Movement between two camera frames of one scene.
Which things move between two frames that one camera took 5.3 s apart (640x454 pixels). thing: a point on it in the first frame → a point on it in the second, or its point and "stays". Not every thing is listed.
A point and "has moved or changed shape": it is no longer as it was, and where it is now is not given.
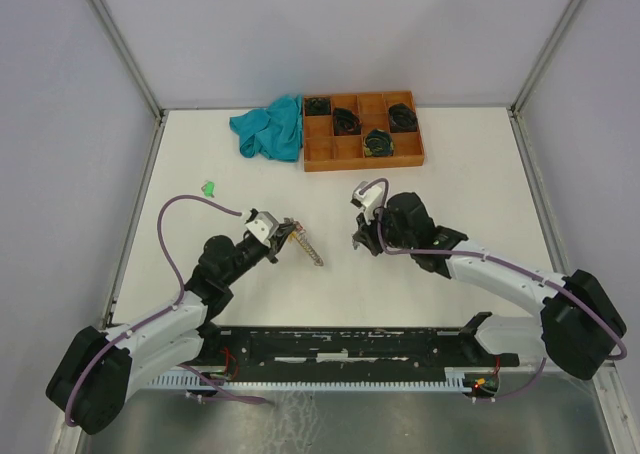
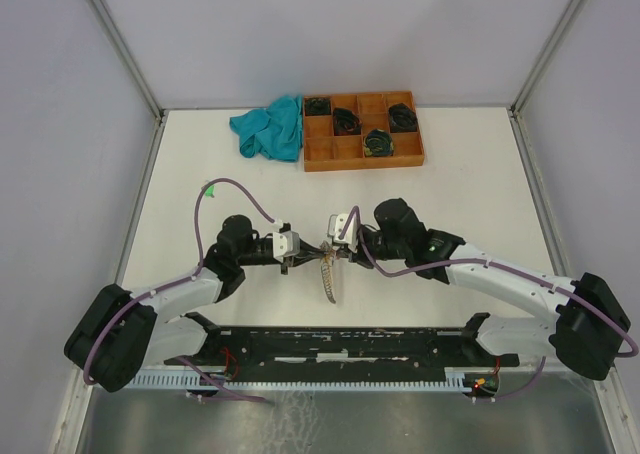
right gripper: x=372 y=245 → x=354 y=257
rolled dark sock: x=317 y=106 stays
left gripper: x=278 y=240 → x=306 y=253
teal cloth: x=275 y=131 stays
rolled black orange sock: x=345 y=122 stays
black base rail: x=348 y=349 stays
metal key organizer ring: x=301 y=235 has moved or changed shape
